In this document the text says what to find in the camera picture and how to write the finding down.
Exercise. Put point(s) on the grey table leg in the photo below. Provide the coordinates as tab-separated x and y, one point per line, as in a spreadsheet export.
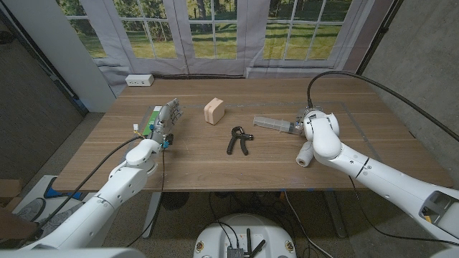
335	215
152	211

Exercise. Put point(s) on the black round floor object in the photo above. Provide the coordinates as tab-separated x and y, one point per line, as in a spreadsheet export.
175	200

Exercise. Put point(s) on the white power strip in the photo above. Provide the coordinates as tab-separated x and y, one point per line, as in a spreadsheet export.
139	80

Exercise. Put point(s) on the printed window backdrop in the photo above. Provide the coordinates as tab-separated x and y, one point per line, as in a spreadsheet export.
247	53

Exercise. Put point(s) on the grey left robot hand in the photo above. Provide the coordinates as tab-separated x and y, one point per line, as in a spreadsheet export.
165	118

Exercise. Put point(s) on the brown cardboard box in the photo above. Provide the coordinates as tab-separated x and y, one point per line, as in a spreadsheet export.
9	188

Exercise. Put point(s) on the black backdrop stand pole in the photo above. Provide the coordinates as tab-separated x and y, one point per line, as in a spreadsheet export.
380	33

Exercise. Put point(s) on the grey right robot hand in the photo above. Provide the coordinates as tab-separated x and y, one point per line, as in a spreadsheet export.
300	125

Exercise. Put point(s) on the black antenna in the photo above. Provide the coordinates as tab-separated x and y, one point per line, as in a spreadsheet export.
259	247
249	240

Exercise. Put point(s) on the black hand grip strengthener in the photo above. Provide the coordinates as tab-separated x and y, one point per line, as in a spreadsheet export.
244	141

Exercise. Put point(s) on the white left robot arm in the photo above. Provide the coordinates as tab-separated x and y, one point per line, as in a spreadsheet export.
118	186

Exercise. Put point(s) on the green cardboard box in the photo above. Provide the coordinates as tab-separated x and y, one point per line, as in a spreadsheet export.
152	118

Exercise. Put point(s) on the grey sneaker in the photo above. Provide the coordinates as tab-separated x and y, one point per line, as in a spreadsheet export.
30	209
61	218

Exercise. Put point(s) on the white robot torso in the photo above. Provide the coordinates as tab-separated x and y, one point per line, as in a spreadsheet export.
265	233

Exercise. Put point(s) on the large clear plastic syringe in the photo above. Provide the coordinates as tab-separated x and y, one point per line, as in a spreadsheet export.
272	123

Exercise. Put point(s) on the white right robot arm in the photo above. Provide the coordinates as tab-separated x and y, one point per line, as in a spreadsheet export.
376	175

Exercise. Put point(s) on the person leg brown trousers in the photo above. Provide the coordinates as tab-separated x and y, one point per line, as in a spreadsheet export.
14	225

